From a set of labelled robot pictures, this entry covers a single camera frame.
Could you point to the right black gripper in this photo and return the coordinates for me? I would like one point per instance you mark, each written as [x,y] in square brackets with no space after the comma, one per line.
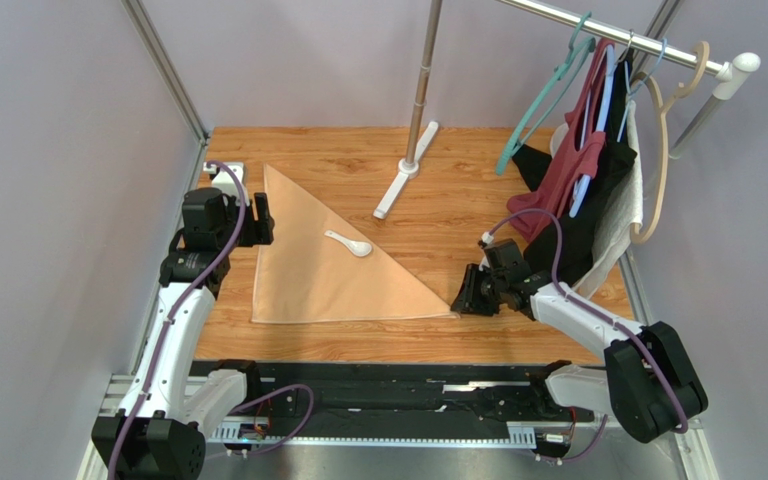
[471,290]

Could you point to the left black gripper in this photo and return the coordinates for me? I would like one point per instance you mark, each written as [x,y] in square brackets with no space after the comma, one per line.
[260,232]

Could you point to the white plastic spoon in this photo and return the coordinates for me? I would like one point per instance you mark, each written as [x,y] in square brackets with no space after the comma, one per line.
[359,249]

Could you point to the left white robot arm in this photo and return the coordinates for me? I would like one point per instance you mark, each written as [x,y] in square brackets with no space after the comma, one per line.
[158,431]

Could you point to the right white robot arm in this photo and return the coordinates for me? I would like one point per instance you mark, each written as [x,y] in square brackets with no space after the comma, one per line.
[647,381]

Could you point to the black garment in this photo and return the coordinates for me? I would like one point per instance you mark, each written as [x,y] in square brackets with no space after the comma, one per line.
[578,233]

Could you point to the teal plastic hanger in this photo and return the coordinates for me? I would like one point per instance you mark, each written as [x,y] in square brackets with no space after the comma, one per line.
[550,95]

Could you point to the beige wooden hanger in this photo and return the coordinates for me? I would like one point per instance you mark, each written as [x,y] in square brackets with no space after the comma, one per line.
[641,234]

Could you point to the white towel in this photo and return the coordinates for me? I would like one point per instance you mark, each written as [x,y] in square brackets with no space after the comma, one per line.
[624,210]

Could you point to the maroon shirt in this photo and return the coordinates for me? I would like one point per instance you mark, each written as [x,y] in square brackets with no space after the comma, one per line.
[554,192]

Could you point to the light blue hanger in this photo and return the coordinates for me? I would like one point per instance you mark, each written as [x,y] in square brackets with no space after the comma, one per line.
[595,118]

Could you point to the metal clothes rack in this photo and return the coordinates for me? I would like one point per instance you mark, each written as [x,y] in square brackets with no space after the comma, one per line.
[731,76]

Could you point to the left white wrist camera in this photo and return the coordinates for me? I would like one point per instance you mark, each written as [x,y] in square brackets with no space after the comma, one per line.
[225,179]

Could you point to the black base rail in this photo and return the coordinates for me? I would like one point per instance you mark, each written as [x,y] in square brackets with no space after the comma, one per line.
[410,401]

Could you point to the aluminium frame post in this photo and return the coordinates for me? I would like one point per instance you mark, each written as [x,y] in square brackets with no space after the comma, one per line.
[153,43]

